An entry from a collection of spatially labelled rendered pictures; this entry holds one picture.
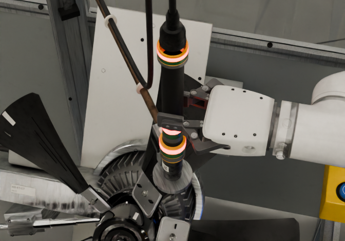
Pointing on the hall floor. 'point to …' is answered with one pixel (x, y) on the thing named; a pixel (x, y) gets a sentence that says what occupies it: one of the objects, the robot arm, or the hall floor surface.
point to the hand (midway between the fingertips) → (173, 109)
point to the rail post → (317, 232)
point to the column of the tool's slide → (71, 55)
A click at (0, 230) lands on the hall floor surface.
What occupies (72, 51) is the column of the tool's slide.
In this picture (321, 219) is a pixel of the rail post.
